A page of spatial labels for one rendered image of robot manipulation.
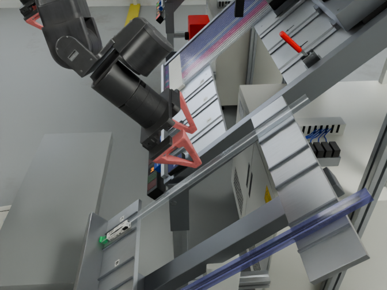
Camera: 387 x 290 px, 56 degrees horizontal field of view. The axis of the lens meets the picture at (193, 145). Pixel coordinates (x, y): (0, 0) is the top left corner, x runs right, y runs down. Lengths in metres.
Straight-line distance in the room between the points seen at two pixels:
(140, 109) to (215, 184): 1.44
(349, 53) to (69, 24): 0.54
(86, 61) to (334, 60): 0.50
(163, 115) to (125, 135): 1.80
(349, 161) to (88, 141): 0.87
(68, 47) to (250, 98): 1.04
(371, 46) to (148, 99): 0.48
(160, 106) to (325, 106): 1.02
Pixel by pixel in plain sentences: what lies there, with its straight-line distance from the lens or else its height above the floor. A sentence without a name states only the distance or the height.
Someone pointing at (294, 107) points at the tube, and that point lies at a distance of 0.62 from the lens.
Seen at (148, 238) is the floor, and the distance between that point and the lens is 1.74.
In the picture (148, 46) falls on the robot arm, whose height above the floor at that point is 1.16.
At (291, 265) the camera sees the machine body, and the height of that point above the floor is 0.34.
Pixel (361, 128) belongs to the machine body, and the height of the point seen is 0.62.
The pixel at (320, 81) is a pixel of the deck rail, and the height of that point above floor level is 1.00.
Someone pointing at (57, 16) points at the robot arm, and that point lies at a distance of 0.55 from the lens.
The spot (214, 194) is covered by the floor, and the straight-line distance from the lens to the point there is 1.92.
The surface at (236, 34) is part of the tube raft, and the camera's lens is 1.19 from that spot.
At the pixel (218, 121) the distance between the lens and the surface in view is 0.93.
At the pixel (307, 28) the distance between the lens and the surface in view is 0.97.
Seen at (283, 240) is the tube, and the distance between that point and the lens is 0.48.
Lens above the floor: 1.35
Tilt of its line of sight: 37 degrees down
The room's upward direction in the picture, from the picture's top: straight up
